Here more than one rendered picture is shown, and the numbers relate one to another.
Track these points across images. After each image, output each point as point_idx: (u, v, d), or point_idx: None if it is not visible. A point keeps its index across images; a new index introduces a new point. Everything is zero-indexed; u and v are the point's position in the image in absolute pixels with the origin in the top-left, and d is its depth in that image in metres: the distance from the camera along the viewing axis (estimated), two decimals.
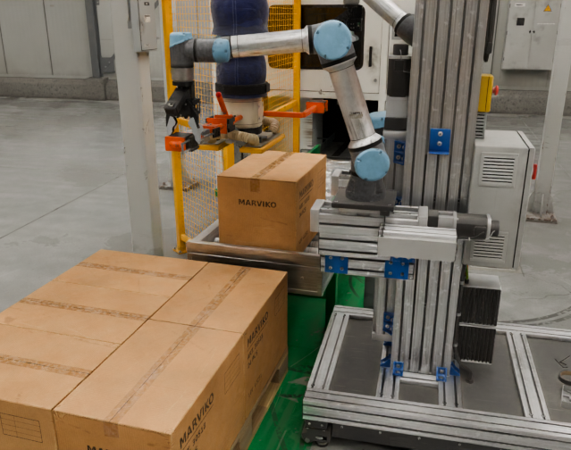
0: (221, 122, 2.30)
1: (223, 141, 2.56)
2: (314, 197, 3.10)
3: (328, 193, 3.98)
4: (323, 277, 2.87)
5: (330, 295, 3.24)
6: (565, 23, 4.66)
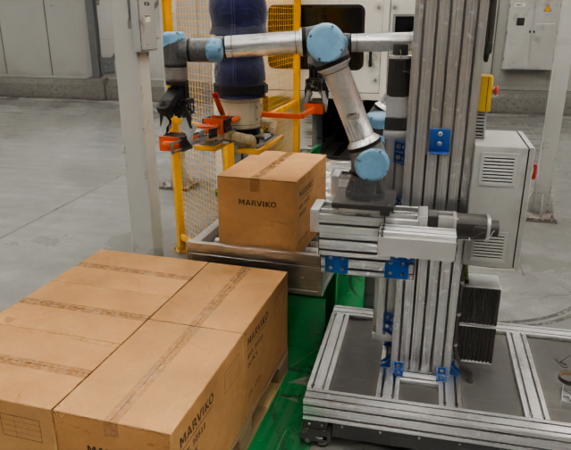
0: (217, 122, 2.30)
1: (221, 142, 2.56)
2: (314, 197, 3.10)
3: (328, 193, 3.98)
4: (323, 277, 2.87)
5: (330, 295, 3.24)
6: (565, 23, 4.66)
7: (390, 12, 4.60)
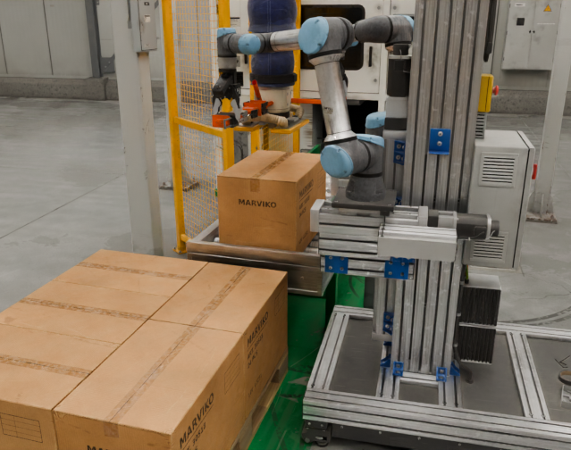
0: (256, 105, 2.70)
1: (256, 124, 2.95)
2: (314, 197, 3.10)
3: (328, 193, 3.98)
4: (323, 277, 2.87)
5: (330, 295, 3.24)
6: (565, 23, 4.66)
7: (390, 12, 4.60)
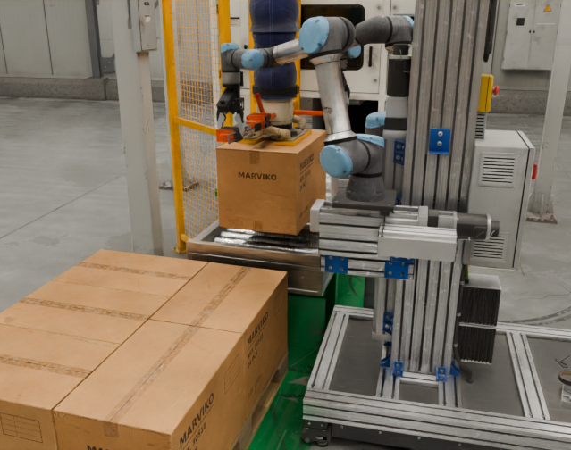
0: (259, 119, 2.71)
1: (259, 137, 2.97)
2: (314, 172, 3.06)
3: (328, 193, 3.98)
4: (323, 277, 2.87)
5: (330, 295, 3.24)
6: (565, 23, 4.66)
7: (390, 12, 4.60)
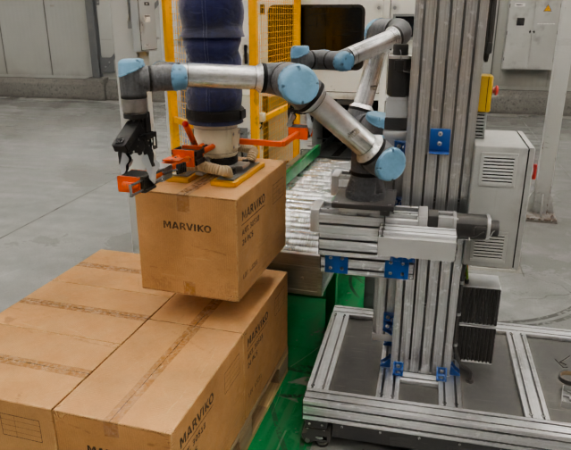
0: (188, 154, 2.08)
1: (195, 172, 2.33)
2: (266, 216, 2.42)
3: (328, 193, 3.98)
4: (323, 277, 2.87)
5: (330, 295, 3.24)
6: (565, 23, 4.66)
7: (390, 12, 4.60)
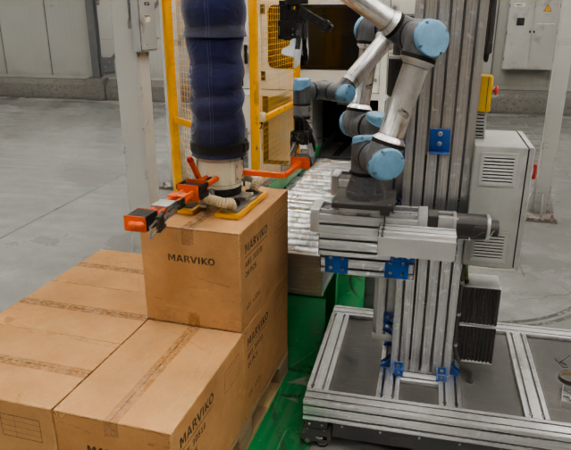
0: (192, 189, 2.12)
1: (199, 203, 2.38)
2: (269, 246, 2.46)
3: (328, 193, 3.98)
4: (323, 277, 2.87)
5: (330, 295, 3.24)
6: (565, 23, 4.66)
7: None
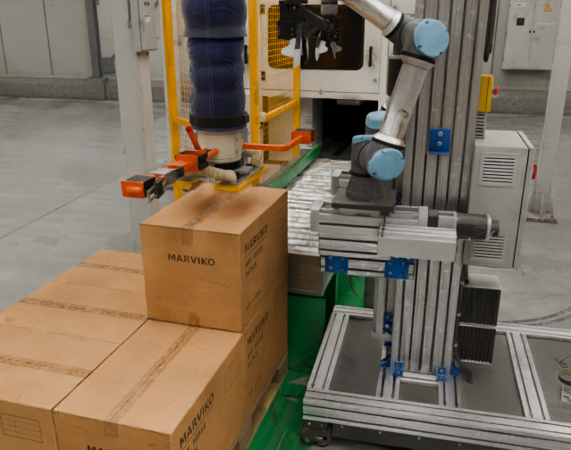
0: (191, 159, 2.08)
1: (198, 177, 2.34)
2: (269, 246, 2.46)
3: (328, 193, 3.98)
4: (323, 277, 2.87)
5: (330, 295, 3.24)
6: (565, 23, 4.66)
7: None
